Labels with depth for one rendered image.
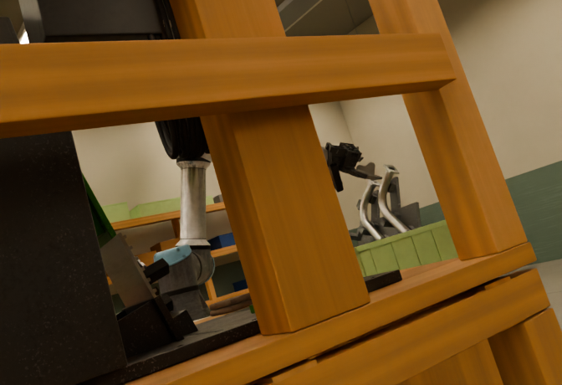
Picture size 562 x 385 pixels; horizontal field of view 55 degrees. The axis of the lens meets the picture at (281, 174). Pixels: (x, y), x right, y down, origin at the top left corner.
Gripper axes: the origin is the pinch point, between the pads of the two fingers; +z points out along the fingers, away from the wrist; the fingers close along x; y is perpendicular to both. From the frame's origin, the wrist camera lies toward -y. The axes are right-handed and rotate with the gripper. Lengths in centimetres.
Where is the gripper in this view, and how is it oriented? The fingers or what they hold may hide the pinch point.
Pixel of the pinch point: (372, 169)
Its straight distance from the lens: 192.2
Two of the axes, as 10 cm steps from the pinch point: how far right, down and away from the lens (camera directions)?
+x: -3.0, -4.8, 8.2
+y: 2.7, -8.7, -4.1
